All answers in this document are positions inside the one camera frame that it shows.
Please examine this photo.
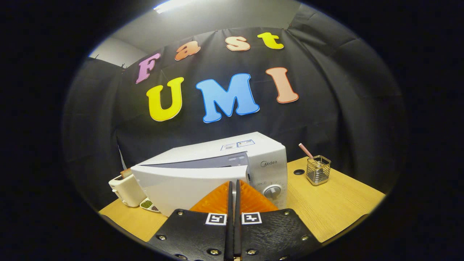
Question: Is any cream toaster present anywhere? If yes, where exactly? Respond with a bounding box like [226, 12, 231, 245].
[108, 173, 147, 208]

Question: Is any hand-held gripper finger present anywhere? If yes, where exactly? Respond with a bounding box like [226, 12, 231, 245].
[147, 180, 234, 261]
[234, 179, 323, 261]

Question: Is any white microwave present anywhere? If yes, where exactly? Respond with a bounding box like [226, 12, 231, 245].
[130, 132, 289, 218]

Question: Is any black backdrop cloth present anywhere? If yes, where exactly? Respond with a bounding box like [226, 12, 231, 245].
[62, 4, 408, 211]

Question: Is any red striped straw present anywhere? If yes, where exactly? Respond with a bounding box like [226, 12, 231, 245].
[298, 143, 314, 160]

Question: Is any metal mesh cup holder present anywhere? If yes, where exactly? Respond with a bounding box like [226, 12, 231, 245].
[306, 155, 331, 186]

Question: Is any divided plate of beans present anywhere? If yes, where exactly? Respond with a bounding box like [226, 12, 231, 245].
[140, 197, 162, 213]

